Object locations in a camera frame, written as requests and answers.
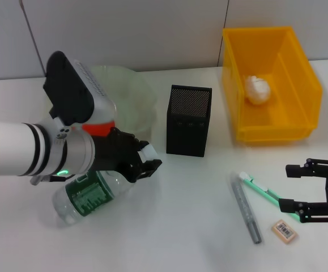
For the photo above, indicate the green glass fruit plate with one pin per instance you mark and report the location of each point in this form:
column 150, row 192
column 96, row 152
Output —
column 135, row 93

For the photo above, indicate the orange knitted toy fruit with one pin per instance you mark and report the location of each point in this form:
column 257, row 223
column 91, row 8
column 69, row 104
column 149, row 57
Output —
column 98, row 129

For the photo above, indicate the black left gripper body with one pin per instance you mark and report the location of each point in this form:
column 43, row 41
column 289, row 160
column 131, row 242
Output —
column 112, row 153

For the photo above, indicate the white paper ball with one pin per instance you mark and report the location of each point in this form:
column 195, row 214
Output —
column 257, row 89

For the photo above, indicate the beige eraser with barcode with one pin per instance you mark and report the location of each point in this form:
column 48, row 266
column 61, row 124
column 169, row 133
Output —
column 285, row 231

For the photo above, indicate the clear water bottle green label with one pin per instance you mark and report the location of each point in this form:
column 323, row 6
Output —
column 81, row 201

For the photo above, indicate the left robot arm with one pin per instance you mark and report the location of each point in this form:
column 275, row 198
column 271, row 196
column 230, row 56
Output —
column 16, row 147

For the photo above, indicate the yellow plastic bin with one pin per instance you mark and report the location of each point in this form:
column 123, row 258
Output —
column 291, row 119

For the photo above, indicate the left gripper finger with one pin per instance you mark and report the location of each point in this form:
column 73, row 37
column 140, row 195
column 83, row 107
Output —
column 138, row 144
column 149, row 168

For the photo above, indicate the grey pen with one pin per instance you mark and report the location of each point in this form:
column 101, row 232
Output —
column 247, row 212

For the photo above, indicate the green utility knife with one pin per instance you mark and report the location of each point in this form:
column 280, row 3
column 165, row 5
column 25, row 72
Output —
column 260, row 190

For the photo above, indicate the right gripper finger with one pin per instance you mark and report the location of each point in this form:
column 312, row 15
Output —
column 294, row 170
column 289, row 205

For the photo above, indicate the black mesh pen holder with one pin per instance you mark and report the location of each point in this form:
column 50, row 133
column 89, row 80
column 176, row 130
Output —
column 187, row 133

